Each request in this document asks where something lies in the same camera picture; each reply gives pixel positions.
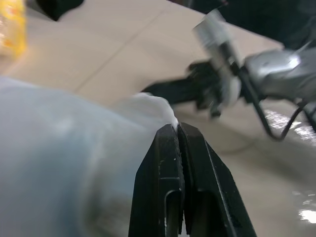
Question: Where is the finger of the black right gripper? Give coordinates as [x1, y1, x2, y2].
[165, 91, 198, 106]
[144, 77, 197, 96]

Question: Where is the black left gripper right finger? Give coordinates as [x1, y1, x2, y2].
[176, 121, 258, 237]

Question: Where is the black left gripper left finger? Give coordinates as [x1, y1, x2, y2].
[127, 123, 186, 237]

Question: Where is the white drawstring bag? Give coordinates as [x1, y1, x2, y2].
[0, 74, 179, 237]

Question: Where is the black rounded object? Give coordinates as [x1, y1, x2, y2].
[35, 0, 86, 22]

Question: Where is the yellow patterned item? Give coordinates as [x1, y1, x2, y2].
[0, 0, 27, 61]

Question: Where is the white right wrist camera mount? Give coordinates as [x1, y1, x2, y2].
[192, 9, 244, 109]

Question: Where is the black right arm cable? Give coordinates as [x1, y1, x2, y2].
[239, 67, 316, 143]

